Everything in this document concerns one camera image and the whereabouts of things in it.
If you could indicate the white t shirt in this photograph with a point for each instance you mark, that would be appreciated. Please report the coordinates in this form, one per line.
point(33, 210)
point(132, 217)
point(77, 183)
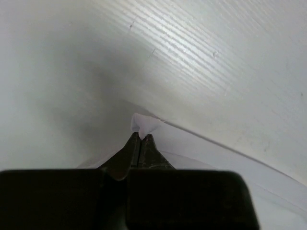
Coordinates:
point(280, 202)

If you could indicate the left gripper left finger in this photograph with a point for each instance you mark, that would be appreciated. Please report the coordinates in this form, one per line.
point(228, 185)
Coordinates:
point(61, 199)

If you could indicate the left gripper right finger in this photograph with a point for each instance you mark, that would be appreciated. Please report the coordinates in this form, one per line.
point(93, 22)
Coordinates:
point(160, 197)

